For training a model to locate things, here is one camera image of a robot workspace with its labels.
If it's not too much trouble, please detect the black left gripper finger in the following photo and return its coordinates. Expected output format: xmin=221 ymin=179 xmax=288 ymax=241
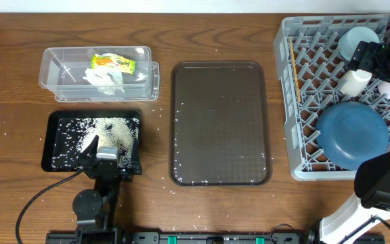
xmin=79 ymin=135 xmax=99 ymax=165
xmin=130 ymin=137 xmax=141 ymax=167

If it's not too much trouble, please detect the light blue bowl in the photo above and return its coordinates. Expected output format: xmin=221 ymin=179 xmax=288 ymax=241
xmin=338 ymin=26 xmax=380 ymax=61

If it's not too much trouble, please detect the white plastic cup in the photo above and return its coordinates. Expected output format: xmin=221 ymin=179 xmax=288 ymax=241
xmin=340 ymin=69 xmax=372 ymax=97

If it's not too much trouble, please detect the pink plastic cup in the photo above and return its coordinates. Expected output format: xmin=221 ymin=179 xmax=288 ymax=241
xmin=378 ymin=81 xmax=390 ymax=100

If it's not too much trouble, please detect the grey dishwasher rack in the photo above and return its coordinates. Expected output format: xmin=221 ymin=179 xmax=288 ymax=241
xmin=274 ymin=14 xmax=390 ymax=181

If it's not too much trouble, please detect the orange chopstick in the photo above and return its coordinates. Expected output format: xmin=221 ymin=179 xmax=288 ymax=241
xmin=288 ymin=36 xmax=301 ymax=103

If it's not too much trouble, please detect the white paper napkin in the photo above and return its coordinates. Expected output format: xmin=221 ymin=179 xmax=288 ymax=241
xmin=83 ymin=68 xmax=125 ymax=96

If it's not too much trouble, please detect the dark blue plate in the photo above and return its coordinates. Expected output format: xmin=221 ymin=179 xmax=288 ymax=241
xmin=316 ymin=102 xmax=389 ymax=171

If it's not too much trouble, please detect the yellow green snack wrapper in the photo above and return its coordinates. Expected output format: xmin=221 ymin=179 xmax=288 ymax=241
xmin=91 ymin=53 xmax=136 ymax=75

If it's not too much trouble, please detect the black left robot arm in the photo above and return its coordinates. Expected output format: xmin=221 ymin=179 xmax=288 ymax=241
xmin=72 ymin=136 xmax=142 ymax=244

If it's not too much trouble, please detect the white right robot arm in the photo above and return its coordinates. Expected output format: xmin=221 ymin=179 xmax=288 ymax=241
xmin=308 ymin=24 xmax=390 ymax=243

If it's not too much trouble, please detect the pile of white rice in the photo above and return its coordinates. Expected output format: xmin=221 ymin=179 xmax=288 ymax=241
xmin=50 ymin=117 xmax=139 ymax=171

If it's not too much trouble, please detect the black plastic tray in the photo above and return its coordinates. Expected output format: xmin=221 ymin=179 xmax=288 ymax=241
xmin=41 ymin=110 xmax=142 ymax=178

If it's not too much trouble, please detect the clear plastic bin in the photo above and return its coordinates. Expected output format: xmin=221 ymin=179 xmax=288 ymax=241
xmin=39 ymin=46 xmax=160 ymax=102

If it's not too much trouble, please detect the brown serving tray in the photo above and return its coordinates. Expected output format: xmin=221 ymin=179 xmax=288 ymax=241
xmin=169 ymin=61 xmax=272 ymax=186

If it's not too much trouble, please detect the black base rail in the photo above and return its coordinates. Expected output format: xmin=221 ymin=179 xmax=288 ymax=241
xmin=45 ymin=232 xmax=305 ymax=244

